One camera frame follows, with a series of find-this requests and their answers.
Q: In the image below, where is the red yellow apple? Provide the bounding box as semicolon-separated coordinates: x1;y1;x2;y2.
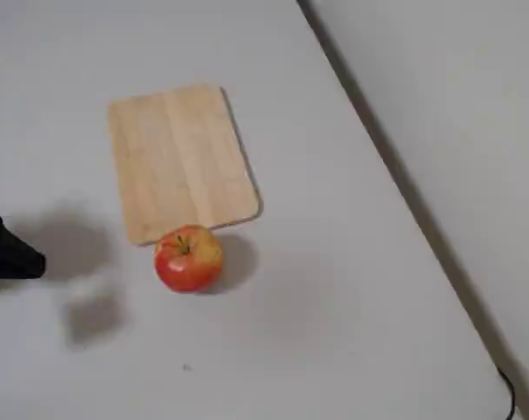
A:
153;224;225;293

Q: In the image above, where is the wooden cutting board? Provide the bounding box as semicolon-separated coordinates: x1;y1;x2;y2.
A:
108;85;263;248

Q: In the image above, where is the thin black cable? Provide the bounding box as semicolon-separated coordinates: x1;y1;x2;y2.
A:
495;366;517;420

